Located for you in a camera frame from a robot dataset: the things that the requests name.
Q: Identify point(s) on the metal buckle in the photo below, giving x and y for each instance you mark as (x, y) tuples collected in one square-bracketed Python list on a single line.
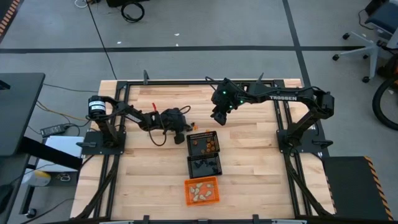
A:
[(63, 177)]

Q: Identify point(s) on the black power adapter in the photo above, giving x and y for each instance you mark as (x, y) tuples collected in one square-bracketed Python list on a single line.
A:
[(53, 130)]

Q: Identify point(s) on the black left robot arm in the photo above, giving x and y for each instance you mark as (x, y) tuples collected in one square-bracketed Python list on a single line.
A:
[(133, 117)]

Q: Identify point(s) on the white box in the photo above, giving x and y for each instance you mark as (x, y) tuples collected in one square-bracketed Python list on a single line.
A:
[(66, 144)]

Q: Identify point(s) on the white office chair blue seat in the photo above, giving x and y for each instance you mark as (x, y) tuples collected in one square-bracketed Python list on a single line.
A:
[(371, 49)]

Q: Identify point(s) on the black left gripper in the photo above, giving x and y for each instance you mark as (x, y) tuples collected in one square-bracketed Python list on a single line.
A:
[(171, 121)]

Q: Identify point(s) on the black desk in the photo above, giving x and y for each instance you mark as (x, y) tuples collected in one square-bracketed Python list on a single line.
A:
[(18, 112), (12, 168)]

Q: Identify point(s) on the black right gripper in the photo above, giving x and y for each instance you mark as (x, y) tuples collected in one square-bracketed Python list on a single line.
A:
[(221, 115)]

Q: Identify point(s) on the black plastic basket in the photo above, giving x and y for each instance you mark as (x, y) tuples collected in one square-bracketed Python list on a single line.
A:
[(206, 172), (200, 140)]

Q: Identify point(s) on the black metal beam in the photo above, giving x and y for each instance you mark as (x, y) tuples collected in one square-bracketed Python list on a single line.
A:
[(49, 153)]

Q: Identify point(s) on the white yellow round object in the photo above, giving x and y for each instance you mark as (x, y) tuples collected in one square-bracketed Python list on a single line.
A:
[(38, 178)]

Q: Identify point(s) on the black floor mat striped edge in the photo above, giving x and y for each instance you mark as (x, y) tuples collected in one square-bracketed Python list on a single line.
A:
[(354, 189), (7, 15)]

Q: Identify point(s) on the black floor equipment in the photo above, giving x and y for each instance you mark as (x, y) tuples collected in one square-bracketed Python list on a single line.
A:
[(124, 2)]

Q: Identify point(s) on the black caster wheel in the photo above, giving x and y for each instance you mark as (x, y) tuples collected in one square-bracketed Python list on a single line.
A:
[(31, 213)]

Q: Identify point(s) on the orange plastic basket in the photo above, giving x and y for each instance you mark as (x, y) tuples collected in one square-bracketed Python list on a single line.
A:
[(188, 182)]

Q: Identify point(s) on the black desk item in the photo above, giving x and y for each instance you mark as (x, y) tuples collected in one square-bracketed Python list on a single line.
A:
[(4, 85)]

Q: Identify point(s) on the dark orange machine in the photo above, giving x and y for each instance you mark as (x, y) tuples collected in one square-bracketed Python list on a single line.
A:
[(388, 67)]

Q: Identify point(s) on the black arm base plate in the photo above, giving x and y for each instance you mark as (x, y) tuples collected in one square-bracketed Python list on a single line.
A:
[(93, 151), (308, 146)]

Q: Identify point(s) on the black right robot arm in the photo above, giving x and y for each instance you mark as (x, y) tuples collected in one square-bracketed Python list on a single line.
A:
[(280, 98)]

